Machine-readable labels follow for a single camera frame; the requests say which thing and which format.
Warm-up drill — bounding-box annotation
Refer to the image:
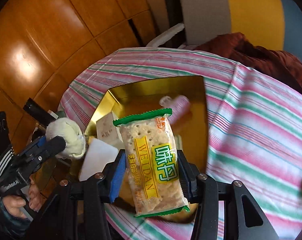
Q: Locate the white foam block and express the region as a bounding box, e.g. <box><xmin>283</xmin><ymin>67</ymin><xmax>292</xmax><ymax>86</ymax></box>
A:
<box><xmin>79</xmin><ymin>138</ymin><xmax>118</xmax><ymax>181</ymax></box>

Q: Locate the pink plastic hair roller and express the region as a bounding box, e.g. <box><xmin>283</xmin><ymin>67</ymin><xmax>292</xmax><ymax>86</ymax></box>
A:
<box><xmin>159</xmin><ymin>95</ymin><xmax>191</xmax><ymax>125</ymax></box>

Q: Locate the gold tray box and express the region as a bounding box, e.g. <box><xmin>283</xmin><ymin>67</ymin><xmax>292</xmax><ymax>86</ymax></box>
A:
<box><xmin>80</xmin><ymin>76</ymin><xmax>208</xmax><ymax>223</ymax></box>

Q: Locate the person's left hand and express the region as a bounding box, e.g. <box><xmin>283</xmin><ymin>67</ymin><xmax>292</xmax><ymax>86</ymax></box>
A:
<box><xmin>2</xmin><ymin>176</ymin><xmax>43</xmax><ymax>219</ymax></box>

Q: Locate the white small box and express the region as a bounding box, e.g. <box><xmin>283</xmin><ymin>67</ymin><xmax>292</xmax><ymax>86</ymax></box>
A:
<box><xmin>96</xmin><ymin>112</ymin><xmax>124</xmax><ymax>150</ymax></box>

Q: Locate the striped pink green bedsheet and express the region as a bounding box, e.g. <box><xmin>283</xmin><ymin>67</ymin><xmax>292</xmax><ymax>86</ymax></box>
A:
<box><xmin>59</xmin><ymin>48</ymin><xmax>302</xmax><ymax>239</ymax></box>

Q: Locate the wooden wardrobe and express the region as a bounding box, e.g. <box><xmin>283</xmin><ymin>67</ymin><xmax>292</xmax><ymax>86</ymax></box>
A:
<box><xmin>0</xmin><ymin>0</ymin><xmax>158</xmax><ymax>151</ymax></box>

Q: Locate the maroon jacket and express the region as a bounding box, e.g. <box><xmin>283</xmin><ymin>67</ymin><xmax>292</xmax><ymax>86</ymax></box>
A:
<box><xmin>195</xmin><ymin>33</ymin><xmax>302</xmax><ymax>94</ymax></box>

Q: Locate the grey yellow blue chair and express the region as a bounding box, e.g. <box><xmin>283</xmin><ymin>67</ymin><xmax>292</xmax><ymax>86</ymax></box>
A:
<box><xmin>149</xmin><ymin>0</ymin><xmax>302</xmax><ymax>62</ymax></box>

